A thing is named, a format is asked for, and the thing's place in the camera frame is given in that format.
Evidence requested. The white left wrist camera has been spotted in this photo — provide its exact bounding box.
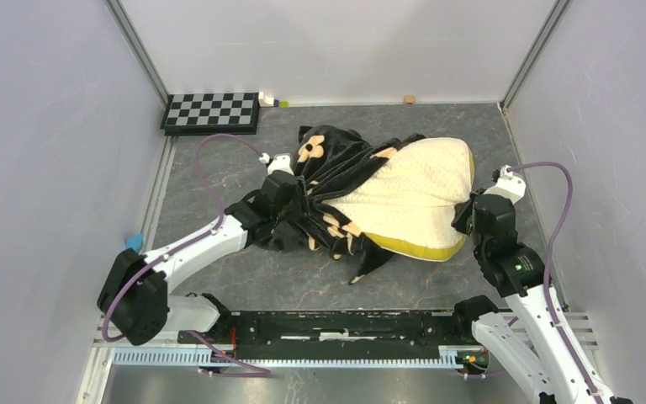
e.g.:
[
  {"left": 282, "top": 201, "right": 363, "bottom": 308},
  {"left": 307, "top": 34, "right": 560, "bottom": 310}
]
[{"left": 258, "top": 152, "right": 294, "bottom": 175}]

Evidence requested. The black grey checkerboard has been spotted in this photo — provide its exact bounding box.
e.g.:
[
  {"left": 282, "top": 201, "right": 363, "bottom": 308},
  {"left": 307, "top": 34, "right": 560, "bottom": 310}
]
[{"left": 160, "top": 93, "right": 260, "bottom": 136}]

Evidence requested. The small white block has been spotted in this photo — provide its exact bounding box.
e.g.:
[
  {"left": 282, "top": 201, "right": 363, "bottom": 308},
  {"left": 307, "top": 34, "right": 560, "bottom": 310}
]
[{"left": 257, "top": 92, "right": 277, "bottom": 108}]

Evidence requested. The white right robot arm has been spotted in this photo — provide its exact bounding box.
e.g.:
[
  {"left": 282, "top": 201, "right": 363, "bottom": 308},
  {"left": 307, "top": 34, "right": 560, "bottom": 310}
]
[{"left": 452, "top": 194, "right": 627, "bottom": 403}]

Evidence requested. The blue small object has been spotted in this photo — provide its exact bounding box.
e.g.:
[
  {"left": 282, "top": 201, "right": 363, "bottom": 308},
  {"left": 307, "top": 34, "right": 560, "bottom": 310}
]
[{"left": 124, "top": 233, "right": 144, "bottom": 252}]

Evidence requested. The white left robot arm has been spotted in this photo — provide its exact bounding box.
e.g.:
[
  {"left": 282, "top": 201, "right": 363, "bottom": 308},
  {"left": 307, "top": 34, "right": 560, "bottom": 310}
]
[{"left": 97, "top": 170, "right": 308, "bottom": 346}]

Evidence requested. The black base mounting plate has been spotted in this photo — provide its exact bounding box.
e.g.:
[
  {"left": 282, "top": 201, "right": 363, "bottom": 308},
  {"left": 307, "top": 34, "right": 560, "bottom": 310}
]
[{"left": 204, "top": 310, "right": 476, "bottom": 360}]

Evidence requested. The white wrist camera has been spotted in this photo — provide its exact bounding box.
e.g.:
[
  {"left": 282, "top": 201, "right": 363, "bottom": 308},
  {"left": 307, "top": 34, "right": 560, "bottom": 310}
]
[
  {"left": 258, "top": 152, "right": 294, "bottom": 175},
  {"left": 481, "top": 165, "right": 527, "bottom": 204}
]

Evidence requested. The black floral pillowcase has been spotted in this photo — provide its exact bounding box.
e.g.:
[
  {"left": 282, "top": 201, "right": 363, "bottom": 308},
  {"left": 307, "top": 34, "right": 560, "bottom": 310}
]
[{"left": 254, "top": 125, "right": 425, "bottom": 284}]

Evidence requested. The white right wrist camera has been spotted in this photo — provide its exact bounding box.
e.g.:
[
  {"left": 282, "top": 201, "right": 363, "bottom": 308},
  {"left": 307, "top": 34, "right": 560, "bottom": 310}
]
[{"left": 481, "top": 165, "right": 527, "bottom": 204}]

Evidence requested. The white yellow pillow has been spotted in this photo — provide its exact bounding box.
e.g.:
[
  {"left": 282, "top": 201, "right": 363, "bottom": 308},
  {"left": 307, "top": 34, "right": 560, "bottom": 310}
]
[{"left": 328, "top": 137, "right": 474, "bottom": 262}]

